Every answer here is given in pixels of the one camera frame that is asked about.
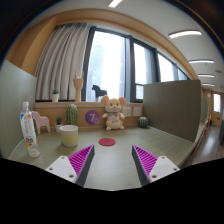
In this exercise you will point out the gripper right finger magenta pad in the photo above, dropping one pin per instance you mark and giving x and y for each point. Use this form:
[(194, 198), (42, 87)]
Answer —
[(151, 168)]

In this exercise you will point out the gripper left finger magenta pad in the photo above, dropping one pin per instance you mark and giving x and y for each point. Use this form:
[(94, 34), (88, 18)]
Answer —
[(75, 167)]

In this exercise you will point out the clear plastic water bottle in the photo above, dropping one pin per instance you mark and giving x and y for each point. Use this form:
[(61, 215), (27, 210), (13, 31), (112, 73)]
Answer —
[(28, 130)]

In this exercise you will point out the white and yellow paper cup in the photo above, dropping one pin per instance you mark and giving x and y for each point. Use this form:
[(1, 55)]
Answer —
[(69, 135)]

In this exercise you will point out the red round coaster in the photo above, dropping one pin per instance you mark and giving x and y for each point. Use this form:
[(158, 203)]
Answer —
[(107, 142)]

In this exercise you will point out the small potted plant on desk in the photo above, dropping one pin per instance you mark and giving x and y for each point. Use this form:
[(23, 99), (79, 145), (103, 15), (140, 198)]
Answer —
[(58, 123)]

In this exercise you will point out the round green cactus ornament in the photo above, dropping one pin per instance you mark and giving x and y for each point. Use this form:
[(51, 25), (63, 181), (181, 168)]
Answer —
[(143, 122)]

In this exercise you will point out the purple number seven sticker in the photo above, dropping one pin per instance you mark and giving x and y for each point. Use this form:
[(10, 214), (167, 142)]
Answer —
[(92, 117)]

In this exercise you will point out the tall green cactus ornament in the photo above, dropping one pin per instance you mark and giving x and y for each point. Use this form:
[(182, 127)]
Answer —
[(71, 114)]

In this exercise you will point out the pink wooden horse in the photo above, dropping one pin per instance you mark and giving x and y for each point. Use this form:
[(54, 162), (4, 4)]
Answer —
[(41, 121)]

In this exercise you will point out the green right desk partition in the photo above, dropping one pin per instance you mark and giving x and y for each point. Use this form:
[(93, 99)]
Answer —
[(175, 107)]

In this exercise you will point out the green desk partition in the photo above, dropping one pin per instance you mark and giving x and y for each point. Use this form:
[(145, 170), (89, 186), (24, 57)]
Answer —
[(16, 87), (175, 107)]

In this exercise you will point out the plush mouse toy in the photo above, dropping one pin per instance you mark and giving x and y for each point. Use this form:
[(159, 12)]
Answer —
[(113, 115)]

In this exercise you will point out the potted plant on sill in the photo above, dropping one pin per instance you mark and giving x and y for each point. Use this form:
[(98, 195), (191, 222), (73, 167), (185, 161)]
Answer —
[(55, 96)]

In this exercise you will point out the black horse figure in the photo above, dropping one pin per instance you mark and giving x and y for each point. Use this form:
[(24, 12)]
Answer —
[(98, 92)]

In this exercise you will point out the wooden hand figure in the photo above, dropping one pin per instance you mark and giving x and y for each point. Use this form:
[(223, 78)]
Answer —
[(78, 85)]

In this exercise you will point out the green left desk partition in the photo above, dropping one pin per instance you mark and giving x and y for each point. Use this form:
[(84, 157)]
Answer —
[(16, 87)]

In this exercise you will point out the beige curtain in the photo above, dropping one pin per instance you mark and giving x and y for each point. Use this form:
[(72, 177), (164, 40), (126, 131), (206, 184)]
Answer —
[(61, 58)]

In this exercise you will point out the right wall socket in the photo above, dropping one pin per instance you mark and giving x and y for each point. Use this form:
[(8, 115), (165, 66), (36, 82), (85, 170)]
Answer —
[(137, 112)]

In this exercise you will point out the wall socket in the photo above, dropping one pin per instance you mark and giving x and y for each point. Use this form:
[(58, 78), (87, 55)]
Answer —
[(137, 112), (127, 111)]

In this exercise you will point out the left wall socket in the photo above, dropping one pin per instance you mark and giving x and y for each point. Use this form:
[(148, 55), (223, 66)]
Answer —
[(127, 111)]

